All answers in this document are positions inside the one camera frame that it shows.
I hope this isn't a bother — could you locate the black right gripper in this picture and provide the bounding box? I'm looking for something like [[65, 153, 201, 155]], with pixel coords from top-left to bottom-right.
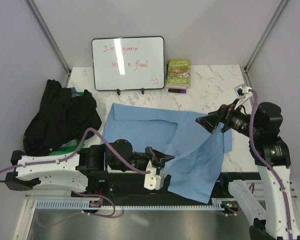
[[196, 97, 261, 137]]

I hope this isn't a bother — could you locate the light blue long sleeve shirt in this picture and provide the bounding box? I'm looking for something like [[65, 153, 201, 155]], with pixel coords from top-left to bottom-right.
[[102, 103, 233, 204]]

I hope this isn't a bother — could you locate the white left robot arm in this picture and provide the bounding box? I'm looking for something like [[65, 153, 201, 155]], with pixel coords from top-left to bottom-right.
[[4, 139, 174, 197]]

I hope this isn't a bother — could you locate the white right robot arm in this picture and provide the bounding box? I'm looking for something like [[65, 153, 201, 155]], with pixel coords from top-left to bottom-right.
[[195, 99, 300, 240]]

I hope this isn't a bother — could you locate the black long sleeve shirt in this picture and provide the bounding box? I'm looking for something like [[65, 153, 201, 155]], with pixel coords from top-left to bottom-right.
[[23, 79, 102, 157]]

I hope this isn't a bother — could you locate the purple marker pen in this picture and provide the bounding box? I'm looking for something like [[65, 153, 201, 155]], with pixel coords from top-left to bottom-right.
[[168, 88, 187, 94]]

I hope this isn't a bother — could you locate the green treehouse book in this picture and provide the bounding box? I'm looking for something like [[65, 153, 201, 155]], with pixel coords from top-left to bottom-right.
[[164, 59, 191, 90]]

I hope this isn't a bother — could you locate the green plastic bin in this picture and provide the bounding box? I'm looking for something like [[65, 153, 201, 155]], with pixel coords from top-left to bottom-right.
[[46, 87, 100, 154]]

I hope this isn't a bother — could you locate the small whiteboard with stand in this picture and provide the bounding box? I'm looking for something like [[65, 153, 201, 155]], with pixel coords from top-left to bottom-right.
[[91, 36, 166, 95]]

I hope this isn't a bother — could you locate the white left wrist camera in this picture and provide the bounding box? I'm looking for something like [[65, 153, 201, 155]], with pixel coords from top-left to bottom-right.
[[143, 165, 165, 190]]

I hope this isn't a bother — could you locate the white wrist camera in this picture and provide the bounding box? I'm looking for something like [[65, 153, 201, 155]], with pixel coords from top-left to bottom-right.
[[143, 165, 165, 190], [234, 84, 253, 109]]

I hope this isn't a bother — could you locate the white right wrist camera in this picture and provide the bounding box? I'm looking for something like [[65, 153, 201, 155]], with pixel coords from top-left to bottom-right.
[[234, 84, 253, 109]]

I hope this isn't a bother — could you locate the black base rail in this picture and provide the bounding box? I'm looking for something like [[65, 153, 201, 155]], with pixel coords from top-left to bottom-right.
[[83, 172, 261, 206]]

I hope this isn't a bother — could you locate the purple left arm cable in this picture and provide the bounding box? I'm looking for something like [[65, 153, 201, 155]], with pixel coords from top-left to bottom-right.
[[0, 127, 152, 185]]

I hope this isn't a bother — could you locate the white slotted cable duct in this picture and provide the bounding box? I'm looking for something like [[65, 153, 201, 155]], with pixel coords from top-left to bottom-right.
[[35, 198, 226, 211]]

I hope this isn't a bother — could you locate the right aluminium frame post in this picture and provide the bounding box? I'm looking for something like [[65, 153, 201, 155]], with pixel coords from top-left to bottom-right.
[[243, 0, 290, 74]]

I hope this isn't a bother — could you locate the aluminium frame post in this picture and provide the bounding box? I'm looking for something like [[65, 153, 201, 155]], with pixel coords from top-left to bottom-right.
[[25, 0, 71, 77], [243, 0, 290, 74]]

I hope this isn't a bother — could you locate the left aluminium frame post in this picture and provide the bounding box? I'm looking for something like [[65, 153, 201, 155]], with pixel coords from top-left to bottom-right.
[[25, 0, 71, 77]]

